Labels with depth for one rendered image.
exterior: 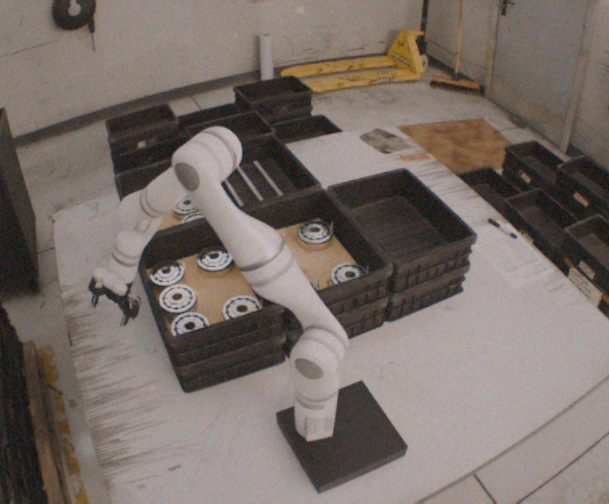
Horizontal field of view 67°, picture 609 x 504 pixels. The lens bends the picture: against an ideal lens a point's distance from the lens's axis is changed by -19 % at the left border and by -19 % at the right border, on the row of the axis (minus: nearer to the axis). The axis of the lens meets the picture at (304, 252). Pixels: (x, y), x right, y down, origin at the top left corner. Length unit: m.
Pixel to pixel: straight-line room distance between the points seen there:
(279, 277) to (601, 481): 1.78
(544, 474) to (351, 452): 1.17
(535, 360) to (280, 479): 0.81
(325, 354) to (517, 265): 1.02
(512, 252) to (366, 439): 0.94
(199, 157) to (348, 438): 0.74
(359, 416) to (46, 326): 1.86
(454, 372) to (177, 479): 0.79
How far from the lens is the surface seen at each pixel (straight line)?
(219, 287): 1.51
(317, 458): 1.26
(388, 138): 2.45
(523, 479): 2.21
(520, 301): 1.76
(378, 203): 1.81
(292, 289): 0.97
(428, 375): 1.49
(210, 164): 0.88
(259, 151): 2.00
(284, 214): 1.66
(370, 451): 1.28
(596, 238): 2.60
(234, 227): 0.91
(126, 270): 1.25
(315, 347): 1.02
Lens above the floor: 1.87
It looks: 40 degrees down
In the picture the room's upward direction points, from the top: straight up
